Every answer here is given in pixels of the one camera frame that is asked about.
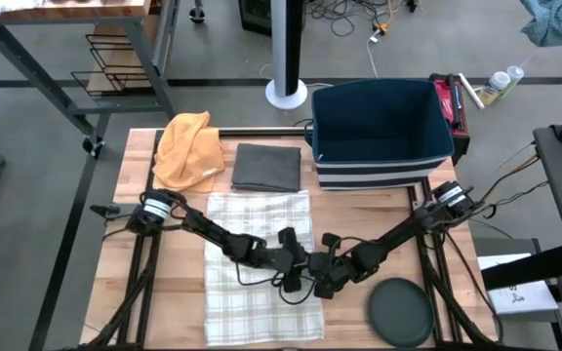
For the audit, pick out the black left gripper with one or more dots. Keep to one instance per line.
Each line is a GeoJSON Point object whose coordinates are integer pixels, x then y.
{"type": "Point", "coordinates": [295, 258]}

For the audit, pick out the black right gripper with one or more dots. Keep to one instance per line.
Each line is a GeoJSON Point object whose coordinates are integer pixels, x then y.
{"type": "Point", "coordinates": [337, 265]}

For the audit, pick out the white towel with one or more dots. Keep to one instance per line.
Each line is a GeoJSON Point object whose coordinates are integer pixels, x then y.
{"type": "Point", "coordinates": [261, 317]}

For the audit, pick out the grey kitchen towel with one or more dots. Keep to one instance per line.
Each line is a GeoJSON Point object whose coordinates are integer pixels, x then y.
{"type": "Point", "coordinates": [266, 168]}

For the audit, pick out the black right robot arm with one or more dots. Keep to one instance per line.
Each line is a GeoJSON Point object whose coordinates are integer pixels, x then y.
{"type": "Point", "coordinates": [408, 229]}

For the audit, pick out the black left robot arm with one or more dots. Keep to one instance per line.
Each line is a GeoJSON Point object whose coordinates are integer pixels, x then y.
{"type": "Point", "coordinates": [212, 234]}

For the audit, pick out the orange towel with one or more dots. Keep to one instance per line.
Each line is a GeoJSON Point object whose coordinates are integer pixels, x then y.
{"type": "Point", "coordinates": [188, 151]}

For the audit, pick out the dark green round plate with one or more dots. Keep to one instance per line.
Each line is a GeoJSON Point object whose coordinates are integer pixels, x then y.
{"type": "Point", "coordinates": [400, 312]}

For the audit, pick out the black aluminium crossbar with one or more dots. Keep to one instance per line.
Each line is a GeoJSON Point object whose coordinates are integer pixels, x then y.
{"type": "Point", "coordinates": [261, 131]}

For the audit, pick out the navy white striped fabric bin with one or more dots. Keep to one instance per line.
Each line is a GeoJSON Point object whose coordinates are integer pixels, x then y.
{"type": "Point", "coordinates": [378, 122]}

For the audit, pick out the white paper box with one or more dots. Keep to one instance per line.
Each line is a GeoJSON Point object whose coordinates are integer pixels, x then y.
{"type": "Point", "coordinates": [525, 302]}

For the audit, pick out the black diagonal bar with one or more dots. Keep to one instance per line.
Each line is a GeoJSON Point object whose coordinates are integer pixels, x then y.
{"type": "Point", "coordinates": [530, 268]}

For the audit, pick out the red black tool case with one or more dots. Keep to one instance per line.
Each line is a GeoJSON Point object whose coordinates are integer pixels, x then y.
{"type": "Point", "coordinates": [449, 97]}

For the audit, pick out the silver black tower fan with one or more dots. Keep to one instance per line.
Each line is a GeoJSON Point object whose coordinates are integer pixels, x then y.
{"type": "Point", "coordinates": [286, 49]}

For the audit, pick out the white tube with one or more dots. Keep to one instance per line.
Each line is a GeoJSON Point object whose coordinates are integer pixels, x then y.
{"type": "Point", "coordinates": [471, 91]}

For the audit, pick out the black caster wheel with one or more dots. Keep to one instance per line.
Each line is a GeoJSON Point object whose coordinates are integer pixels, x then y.
{"type": "Point", "coordinates": [94, 146]}
{"type": "Point", "coordinates": [197, 14]}

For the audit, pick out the yellow label bottle white cap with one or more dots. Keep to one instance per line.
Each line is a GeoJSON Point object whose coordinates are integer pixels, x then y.
{"type": "Point", "coordinates": [495, 88]}

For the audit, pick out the green bottle white cap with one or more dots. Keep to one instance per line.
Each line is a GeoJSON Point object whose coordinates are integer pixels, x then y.
{"type": "Point", "coordinates": [515, 75]}

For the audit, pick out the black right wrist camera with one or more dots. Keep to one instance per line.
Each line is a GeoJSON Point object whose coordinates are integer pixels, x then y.
{"type": "Point", "coordinates": [324, 291]}

